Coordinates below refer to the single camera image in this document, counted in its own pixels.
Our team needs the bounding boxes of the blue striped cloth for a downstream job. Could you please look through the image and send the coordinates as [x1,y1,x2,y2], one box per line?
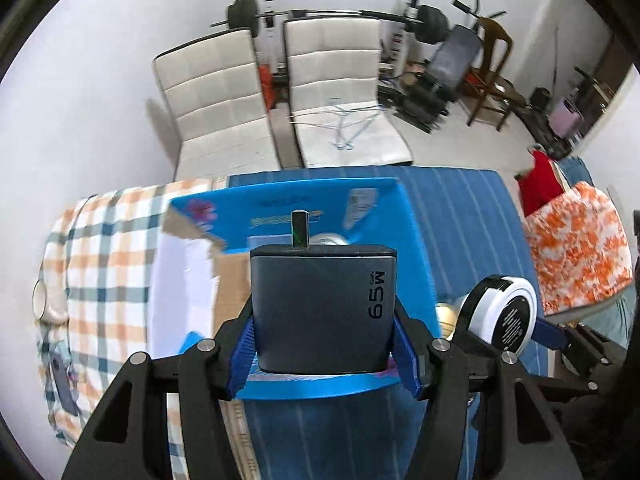
[227,165,551,480]

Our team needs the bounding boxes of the black exercise equipment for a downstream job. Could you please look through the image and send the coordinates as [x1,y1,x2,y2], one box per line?
[517,86,573,159]

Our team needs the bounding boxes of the red cloth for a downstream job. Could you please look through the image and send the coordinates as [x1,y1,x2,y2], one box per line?
[515,149,572,218]

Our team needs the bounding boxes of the black barbell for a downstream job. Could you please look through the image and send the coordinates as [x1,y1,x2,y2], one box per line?
[209,0,455,45]

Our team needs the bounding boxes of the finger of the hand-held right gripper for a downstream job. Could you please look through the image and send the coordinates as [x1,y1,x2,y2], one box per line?
[533,319,632,403]

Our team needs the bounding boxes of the white paper sheet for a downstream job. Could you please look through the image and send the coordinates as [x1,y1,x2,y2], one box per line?
[150,232,222,363]

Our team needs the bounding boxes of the orange bag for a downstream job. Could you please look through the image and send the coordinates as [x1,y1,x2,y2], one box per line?
[258,64,279,111]

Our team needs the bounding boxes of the pink box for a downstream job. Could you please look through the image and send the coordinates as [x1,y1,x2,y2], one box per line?
[549,99,585,140]

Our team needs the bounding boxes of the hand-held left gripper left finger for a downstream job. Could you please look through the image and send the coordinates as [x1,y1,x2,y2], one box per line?
[60,301,258,480]

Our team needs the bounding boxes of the cream round object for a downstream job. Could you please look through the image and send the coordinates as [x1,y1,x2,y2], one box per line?
[435,302,462,342]

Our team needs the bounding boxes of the orange floral cloth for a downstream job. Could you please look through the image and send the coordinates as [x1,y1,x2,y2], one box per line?
[522,181,635,317]

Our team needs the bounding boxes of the white padded chair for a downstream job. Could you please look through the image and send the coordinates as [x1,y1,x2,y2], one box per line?
[281,16,414,169]
[151,28,282,182]

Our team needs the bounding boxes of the grey blue cloth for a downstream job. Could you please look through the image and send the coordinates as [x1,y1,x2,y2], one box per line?
[545,287,640,353]

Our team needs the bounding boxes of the black weight bench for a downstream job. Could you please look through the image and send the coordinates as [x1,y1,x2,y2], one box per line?
[392,24,485,135]

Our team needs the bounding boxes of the cream cup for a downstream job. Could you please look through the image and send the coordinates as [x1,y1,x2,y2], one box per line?
[32,279,69,324]

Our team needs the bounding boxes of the grey power adapter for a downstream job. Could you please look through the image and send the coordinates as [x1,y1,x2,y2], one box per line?
[249,209,399,376]

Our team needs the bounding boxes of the round white black tin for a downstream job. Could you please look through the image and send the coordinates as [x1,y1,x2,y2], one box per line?
[456,274,539,357]

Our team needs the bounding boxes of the orange plaid blanket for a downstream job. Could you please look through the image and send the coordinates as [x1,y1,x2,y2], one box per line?
[36,177,261,480]

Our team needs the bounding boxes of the dark blue phone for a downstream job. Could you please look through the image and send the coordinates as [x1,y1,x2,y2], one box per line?
[49,349,82,418]

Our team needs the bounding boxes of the silver round object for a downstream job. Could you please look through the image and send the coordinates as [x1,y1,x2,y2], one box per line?
[307,232,352,249]

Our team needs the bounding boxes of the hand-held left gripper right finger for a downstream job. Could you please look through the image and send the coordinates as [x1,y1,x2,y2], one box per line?
[387,304,586,480]

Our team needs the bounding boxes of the blue cardboard box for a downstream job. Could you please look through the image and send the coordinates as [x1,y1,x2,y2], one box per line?
[161,176,442,402]

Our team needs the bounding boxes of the light blue hanger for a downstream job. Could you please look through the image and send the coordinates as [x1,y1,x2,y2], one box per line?
[326,96,383,152]

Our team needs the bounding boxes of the brown wooden chair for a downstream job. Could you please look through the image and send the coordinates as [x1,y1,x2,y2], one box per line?
[451,0,517,134]

